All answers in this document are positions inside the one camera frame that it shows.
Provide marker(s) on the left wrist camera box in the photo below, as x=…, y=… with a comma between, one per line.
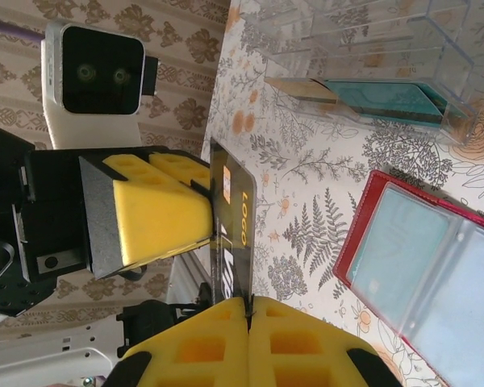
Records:
x=101, y=68

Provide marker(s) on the long aluminium mounting rail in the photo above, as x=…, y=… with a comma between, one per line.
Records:
x=189, y=282

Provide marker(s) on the clear acrylic card organizer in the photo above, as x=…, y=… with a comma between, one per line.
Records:
x=347, y=32

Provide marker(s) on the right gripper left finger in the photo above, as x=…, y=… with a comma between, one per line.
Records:
x=234, y=342

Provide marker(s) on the red card holder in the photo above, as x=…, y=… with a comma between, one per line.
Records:
x=360, y=225

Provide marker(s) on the floral table covering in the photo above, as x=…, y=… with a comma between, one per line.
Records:
x=306, y=201

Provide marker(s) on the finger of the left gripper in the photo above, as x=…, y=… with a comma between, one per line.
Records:
x=157, y=221
x=177, y=165

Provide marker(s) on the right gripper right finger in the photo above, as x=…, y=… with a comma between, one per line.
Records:
x=335, y=354

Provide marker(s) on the black card with yellow logo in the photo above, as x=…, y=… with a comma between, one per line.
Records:
x=234, y=225

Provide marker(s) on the gold credit card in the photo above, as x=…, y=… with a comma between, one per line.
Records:
x=290, y=86
x=326, y=96

